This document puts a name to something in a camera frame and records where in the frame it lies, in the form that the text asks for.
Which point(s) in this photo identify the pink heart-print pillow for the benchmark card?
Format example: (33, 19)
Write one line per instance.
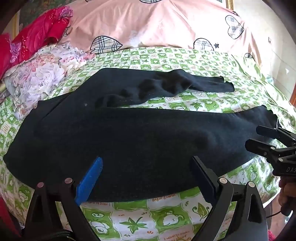
(150, 23)

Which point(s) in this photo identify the person's right hand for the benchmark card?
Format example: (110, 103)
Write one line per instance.
(288, 192)

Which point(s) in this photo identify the red embroidered quilt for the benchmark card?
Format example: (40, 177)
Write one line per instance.
(34, 34)

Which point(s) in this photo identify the floral blanket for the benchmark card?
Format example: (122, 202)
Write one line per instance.
(41, 74)

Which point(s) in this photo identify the dark red cloth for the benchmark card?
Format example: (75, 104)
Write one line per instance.
(7, 220)

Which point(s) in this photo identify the gold picture frame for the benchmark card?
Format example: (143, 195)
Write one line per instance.
(229, 3)

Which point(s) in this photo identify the black pants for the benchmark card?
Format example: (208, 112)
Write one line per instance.
(138, 139)

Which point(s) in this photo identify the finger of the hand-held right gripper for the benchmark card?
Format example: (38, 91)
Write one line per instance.
(270, 131)
(259, 147)

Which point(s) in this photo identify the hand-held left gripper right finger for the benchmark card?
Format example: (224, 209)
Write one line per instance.
(203, 183)

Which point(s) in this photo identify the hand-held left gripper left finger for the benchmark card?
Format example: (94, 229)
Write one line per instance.
(90, 180)

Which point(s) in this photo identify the green printed bedsheet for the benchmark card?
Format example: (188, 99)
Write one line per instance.
(138, 222)

